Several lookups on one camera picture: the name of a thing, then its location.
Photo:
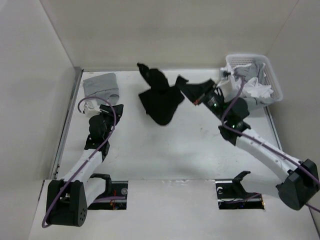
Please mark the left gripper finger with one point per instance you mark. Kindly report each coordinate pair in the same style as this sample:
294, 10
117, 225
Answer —
107, 109
119, 111

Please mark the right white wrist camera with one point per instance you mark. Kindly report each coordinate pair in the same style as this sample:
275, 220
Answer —
227, 84

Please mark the grey tank top in basket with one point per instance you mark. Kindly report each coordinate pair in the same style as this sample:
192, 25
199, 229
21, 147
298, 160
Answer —
252, 77

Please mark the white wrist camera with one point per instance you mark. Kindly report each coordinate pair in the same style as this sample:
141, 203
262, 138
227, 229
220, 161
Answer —
227, 84
91, 108

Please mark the black tank top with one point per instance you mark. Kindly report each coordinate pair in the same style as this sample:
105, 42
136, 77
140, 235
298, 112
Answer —
161, 100

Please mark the white tank top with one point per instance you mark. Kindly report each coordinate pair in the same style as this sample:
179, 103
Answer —
244, 79

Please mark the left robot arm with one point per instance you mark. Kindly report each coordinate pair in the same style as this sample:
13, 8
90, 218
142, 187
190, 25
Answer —
69, 198

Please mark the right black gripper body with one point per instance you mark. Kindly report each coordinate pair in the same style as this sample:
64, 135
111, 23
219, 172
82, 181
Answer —
211, 101

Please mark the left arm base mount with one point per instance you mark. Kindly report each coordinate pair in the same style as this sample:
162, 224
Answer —
115, 198

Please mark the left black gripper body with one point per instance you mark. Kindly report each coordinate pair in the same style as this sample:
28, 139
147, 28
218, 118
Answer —
109, 120

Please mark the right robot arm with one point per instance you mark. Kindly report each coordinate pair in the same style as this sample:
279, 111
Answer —
298, 181

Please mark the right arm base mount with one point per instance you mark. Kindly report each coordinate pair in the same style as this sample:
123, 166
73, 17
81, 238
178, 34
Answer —
231, 195

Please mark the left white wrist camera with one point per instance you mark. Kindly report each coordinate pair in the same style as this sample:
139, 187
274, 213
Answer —
91, 108

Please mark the folded grey tank top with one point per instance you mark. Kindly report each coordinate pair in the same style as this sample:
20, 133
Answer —
104, 86

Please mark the white plastic basket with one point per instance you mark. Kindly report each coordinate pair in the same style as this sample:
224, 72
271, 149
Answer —
241, 59

